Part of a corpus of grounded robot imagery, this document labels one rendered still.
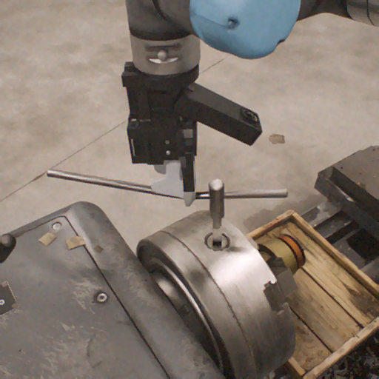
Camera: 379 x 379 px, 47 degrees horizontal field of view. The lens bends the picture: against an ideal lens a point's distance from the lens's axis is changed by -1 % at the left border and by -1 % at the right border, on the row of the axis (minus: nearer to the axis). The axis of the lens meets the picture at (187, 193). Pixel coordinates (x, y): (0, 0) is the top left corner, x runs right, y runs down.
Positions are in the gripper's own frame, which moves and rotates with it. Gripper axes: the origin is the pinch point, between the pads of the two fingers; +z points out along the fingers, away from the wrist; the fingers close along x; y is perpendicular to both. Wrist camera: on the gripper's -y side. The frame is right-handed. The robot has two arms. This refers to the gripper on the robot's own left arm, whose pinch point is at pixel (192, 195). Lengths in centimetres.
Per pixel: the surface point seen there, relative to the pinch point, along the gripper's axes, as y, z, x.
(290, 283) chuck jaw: -15.2, 16.6, 3.6
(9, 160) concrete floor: 121, 117, -162
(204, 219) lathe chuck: -1.5, 11.2, -5.9
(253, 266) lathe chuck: -8.9, 11.5, 3.9
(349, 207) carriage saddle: -41, 44, -41
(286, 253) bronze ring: -16.6, 22.1, -7.3
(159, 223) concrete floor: 25, 125, -114
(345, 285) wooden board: -35, 46, -17
